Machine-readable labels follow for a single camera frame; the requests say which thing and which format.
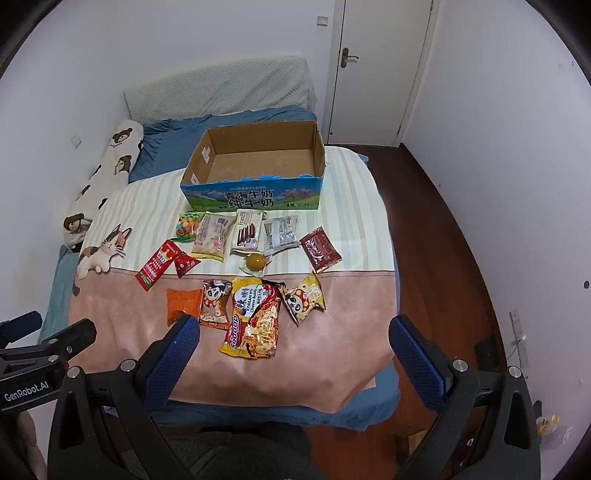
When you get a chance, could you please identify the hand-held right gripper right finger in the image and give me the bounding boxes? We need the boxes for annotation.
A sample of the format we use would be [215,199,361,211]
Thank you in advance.
[389,315,541,480]

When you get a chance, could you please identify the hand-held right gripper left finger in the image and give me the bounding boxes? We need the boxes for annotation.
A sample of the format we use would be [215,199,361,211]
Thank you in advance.
[46,314,204,480]

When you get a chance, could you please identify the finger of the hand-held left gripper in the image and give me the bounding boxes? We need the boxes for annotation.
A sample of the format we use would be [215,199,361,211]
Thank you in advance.
[0,311,43,344]
[0,318,98,364]

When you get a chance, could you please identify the orange-red square packet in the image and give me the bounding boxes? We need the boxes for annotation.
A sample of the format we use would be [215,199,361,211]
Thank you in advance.
[165,287,204,326]

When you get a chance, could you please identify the dark orange panda packet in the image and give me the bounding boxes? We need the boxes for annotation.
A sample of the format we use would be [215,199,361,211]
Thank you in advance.
[198,279,233,330]

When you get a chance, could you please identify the instant noodle packet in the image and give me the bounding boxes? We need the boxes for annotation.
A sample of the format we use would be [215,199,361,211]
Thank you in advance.
[218,277,282,361]

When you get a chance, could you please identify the long red crown packet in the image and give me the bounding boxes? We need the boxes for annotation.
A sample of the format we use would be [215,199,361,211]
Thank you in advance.
[135,240,178,292]

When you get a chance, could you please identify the small red snack packet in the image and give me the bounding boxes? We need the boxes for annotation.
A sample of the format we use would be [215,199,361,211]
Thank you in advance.
[172,249,201,278]

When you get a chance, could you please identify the brown egg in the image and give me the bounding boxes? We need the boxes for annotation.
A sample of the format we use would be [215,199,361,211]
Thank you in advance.
[239,251,270,278]

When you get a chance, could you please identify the pale yellow bread packet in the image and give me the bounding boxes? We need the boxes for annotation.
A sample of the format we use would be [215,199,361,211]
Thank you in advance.
[191,212,235,263]

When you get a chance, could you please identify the green gumball packet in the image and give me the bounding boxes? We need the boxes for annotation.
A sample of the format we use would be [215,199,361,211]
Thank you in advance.
[173,210,205,243]

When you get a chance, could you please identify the yellow panda packet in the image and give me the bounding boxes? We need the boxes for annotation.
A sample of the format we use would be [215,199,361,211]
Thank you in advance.
[281,271,328,328]

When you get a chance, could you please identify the white chocolate stick packet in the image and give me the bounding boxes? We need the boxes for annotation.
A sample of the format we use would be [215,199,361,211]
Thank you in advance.
[231,209,267,256]

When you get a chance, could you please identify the dark red snack packet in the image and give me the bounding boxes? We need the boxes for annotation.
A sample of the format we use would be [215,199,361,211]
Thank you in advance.
[299,226,343,274]

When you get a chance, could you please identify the grey snack packet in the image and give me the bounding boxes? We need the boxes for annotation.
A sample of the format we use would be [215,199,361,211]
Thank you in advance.
[262,215,301,256]

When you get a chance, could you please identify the printed cardboard box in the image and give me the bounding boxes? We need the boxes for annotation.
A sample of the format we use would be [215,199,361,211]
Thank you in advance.
[179,119,327,212]

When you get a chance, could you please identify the person's dark grey clothing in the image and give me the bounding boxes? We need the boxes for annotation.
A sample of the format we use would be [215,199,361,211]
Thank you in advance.
[152,422,324,480]

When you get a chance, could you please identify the bear print bolster pillow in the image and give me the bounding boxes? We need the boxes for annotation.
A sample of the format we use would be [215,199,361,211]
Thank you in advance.
[62,119,145,247]

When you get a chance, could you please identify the blue quilt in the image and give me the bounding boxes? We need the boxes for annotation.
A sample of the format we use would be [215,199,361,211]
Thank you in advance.
[129,105,318,184]

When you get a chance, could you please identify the grey quilted pillow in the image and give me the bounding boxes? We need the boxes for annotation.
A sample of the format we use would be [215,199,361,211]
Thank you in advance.
[123,56,317,127]

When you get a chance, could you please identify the white door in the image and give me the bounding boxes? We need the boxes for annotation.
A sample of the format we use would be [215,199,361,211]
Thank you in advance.
[329,0,439,148]

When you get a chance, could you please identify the white wall socket strip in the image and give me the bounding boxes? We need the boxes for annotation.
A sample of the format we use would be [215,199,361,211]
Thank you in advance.
[509,309,529,370]

